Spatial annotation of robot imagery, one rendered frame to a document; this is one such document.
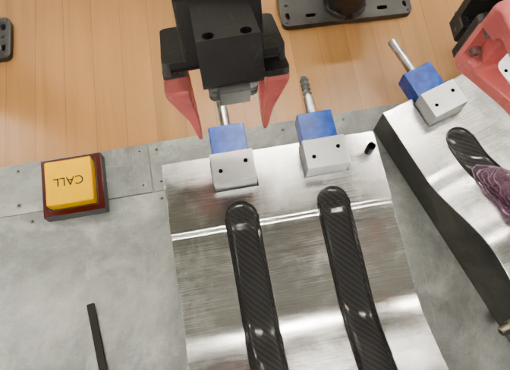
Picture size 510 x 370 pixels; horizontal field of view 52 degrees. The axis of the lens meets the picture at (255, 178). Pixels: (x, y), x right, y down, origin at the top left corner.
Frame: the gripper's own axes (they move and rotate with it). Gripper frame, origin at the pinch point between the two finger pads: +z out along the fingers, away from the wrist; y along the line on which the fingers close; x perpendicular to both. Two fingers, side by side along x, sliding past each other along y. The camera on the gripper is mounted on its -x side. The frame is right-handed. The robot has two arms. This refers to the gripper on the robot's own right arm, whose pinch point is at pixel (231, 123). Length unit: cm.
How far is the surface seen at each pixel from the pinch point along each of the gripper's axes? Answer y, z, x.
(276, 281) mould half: 2.2, 17.9, -6.2
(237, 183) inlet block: -0.2, 10.5, 2.7
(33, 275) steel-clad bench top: -27.6, 21.4, 4.2
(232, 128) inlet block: 0.4, 7.0, 8.7
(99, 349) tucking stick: -20.0, 26.3, -5.2
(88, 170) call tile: -18.6, 12.5, 12.4
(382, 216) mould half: 15.7, 15.2, -1.9
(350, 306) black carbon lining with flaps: 9.7, 20.5, -9.5
